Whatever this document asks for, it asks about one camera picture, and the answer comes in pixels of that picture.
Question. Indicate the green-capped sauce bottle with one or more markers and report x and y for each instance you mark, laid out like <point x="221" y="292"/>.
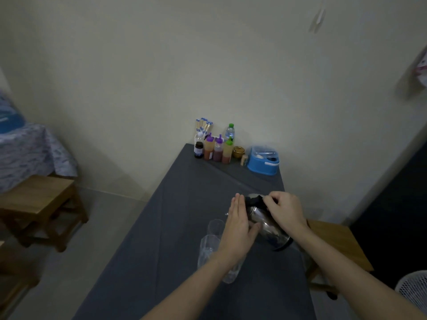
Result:
<point x="227" y="153"/>

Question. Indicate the white wall hook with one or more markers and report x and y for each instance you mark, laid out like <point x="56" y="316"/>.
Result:
<point x="320" y="13"/>

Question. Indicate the clear bottle white cap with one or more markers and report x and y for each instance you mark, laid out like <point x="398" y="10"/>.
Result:
<point x="199" y="136"/>

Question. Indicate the pink hanging tissue pack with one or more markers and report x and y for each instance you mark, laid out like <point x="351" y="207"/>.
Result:
<point x="422" y="68"/>

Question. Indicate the clear faceted glass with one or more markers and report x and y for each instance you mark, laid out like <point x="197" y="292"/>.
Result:
<point x="207" y="251"/>
<point x="215" y="227"/>
<point x="232" y="274"/>

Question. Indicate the small golden lidded jar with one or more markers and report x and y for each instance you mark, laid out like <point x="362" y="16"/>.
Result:
<point x="238" y="152"/>

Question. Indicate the person's left hand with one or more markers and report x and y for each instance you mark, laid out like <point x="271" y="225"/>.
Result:
<point x="237" y="236"/>

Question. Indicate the blue patterned table cover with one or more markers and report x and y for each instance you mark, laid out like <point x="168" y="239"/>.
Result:
<point x="26" y="153"/>

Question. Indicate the person's right hand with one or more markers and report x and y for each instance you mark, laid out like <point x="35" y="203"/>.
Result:
<point x="287" y="209"/>

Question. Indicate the small toothpick container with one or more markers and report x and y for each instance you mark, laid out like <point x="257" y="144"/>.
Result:
<point x="244" y="160"/>

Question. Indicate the grey cloth-covered table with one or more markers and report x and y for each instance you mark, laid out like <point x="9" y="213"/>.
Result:
<point x="186" y="196"/>

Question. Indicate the purple-capped orange sauce bottle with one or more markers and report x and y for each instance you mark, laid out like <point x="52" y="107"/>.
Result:
<point x="209" y="149"/>

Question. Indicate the person's left forearm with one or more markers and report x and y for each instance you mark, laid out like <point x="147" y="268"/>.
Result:
<point x="196" y="289"/>

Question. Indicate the purple-capped dark sauce bottle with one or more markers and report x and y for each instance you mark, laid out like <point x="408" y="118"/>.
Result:
<point x="218" y="152"/>

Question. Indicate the blue plastic condiment caddy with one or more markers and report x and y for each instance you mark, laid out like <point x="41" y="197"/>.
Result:
<point x="262" y="164"/>

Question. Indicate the dark glass labelled bottle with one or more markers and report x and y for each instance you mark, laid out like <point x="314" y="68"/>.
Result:
<point x="198" y="150"/>

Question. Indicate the person's right forearm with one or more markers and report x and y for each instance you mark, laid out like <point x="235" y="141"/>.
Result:
<point x="350" y="273"/>

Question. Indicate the white standing fan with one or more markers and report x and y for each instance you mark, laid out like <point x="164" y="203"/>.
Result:
<point x="413" y="289"/>

